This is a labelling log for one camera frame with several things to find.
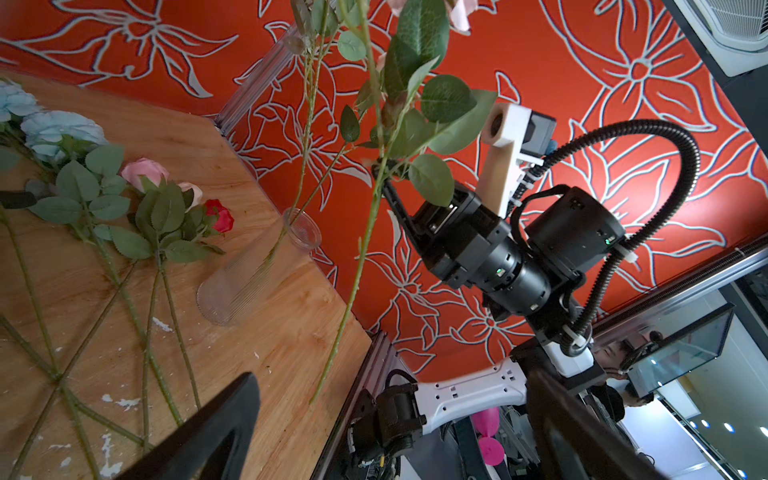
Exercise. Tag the clear ribbed glass vase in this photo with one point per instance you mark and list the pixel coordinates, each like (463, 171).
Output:
(236, 292)

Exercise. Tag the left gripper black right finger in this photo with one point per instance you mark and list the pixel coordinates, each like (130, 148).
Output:
(572, 443)

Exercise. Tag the white rose stem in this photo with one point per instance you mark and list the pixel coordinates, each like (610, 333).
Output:
(312, 120)

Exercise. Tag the pink peony stem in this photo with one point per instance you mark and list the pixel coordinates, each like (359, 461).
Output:
(401, 109)

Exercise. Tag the monitor in background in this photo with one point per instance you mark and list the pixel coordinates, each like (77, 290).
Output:
(659, 363)

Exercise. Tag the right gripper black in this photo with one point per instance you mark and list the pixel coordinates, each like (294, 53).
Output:
(462, 244)

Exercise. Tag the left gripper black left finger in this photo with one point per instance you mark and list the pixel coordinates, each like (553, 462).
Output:
(213, 444)

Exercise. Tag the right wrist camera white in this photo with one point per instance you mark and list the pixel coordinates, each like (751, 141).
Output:
(516, 137)

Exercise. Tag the person in background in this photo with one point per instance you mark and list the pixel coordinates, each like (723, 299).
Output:
(617, 393)

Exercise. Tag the pile of artificial flowers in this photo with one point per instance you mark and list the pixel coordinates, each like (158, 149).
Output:
(90, 336)

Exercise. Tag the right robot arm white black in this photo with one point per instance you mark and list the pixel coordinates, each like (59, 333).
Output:
(553, 273)

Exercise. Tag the aluminium frame post right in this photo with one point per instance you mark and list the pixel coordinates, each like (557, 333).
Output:
(256, 82)

